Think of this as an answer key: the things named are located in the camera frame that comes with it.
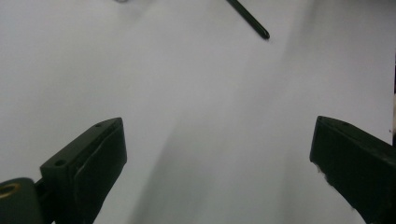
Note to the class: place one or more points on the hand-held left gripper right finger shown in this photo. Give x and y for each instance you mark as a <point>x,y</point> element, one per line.
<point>358,168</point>

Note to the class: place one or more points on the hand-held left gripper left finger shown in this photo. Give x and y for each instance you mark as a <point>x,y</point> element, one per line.
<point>87,174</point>

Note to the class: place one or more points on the thin black cosmetic pen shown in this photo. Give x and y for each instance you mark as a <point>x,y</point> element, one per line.
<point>249,20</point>

